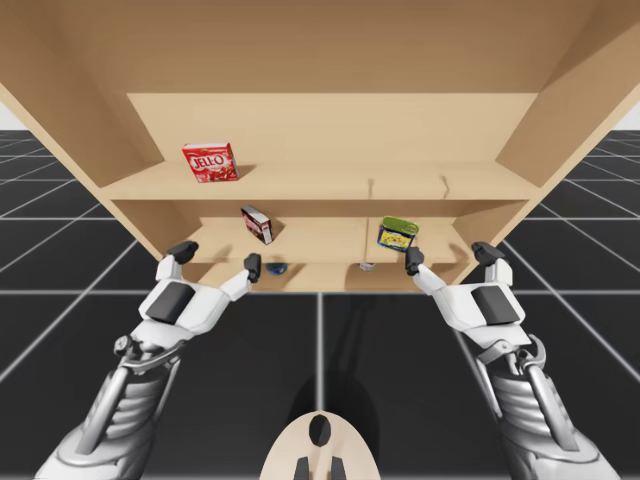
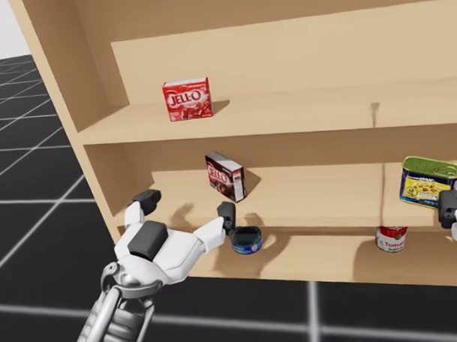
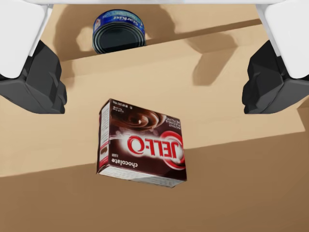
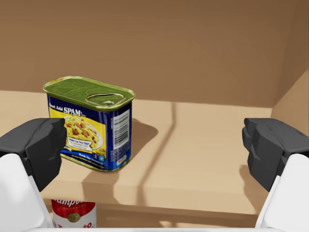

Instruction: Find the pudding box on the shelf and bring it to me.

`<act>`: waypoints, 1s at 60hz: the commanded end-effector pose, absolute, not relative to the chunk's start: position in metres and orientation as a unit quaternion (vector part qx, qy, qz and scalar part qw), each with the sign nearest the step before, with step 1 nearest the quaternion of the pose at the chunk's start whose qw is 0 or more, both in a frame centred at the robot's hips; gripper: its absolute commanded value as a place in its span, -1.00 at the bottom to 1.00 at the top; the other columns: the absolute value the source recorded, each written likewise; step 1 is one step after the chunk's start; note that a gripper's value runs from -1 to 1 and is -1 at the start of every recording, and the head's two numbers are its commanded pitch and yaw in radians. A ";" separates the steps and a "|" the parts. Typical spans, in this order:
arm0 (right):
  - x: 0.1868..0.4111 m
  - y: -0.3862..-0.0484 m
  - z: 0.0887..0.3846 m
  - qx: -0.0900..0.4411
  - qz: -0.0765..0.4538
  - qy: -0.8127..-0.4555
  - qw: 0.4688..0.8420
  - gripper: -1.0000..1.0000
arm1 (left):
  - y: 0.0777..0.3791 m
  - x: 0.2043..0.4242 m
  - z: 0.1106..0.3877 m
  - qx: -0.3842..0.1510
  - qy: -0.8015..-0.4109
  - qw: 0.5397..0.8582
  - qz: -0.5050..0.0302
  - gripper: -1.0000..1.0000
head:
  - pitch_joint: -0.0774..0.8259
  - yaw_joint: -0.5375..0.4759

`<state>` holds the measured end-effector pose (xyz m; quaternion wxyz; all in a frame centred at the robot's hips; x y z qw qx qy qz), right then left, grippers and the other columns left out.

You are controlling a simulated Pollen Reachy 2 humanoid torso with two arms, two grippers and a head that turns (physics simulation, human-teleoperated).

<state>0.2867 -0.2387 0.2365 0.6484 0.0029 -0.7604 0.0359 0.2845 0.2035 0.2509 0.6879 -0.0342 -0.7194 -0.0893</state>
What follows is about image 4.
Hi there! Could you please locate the red and white can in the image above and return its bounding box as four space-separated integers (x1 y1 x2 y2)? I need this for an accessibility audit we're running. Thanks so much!
50 198 97 229

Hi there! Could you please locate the green and blue rectangular can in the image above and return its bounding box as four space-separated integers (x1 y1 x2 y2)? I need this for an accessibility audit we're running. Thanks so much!
42 76 135 172

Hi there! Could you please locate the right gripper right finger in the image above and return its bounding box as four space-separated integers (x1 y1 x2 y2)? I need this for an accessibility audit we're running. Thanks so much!
241 117 309 229

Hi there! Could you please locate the pale wooden shelf unit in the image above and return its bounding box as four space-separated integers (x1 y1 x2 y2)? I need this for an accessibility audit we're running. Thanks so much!
0 0 309 230

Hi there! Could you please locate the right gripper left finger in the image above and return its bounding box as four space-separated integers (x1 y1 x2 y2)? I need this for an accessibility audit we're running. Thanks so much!
0 117 67 229

